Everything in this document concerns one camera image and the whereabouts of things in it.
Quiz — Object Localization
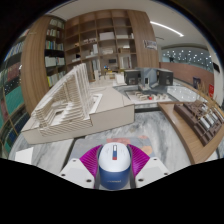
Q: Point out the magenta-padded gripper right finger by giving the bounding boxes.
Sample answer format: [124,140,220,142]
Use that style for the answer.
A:
[127,143,172,189]

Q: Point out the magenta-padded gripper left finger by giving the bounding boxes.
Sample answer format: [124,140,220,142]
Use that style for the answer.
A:
[58,143,103,189]

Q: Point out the blue and white computer mouse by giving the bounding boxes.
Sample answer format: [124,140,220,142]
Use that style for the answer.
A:
[97,142,133,191]

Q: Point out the pastel printed mouse pad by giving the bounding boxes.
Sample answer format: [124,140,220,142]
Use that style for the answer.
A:
[68,134,156,168]

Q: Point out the white paper sheet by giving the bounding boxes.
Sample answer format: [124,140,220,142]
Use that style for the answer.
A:
[14,146,34,165]

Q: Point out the brown model on wooden board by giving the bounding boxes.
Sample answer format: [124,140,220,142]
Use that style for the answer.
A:
[158,99,224,165]

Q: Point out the white stepped architectural model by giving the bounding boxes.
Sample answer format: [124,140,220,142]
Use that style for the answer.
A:
[20,62,136,145]

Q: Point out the flat white site model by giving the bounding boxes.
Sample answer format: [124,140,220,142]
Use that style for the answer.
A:
[124,87,176,105]

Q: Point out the clear model with wooden sticks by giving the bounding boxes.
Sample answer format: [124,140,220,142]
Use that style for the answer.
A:
[173,79,222,106]

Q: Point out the dark grey building model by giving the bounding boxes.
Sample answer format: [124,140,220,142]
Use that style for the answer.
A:
[123,67,174,88]

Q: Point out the book shelf unit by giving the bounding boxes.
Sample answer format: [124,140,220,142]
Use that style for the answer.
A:
[0,14,67,154]

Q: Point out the red sign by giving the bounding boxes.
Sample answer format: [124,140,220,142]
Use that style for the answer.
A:
[208,83,215,98]

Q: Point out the group of small ceiling lights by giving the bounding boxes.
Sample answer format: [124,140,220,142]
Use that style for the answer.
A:
[161,49,213,68]

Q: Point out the wooden shelf unit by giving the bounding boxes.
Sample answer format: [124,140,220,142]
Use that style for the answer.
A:
[64,9,160,83]

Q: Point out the long ceiling light strip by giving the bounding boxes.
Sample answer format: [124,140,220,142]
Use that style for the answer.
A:
[149,20,185,38]

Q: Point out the wall poster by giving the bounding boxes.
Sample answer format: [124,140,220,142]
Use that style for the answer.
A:
[143,39,158,51]

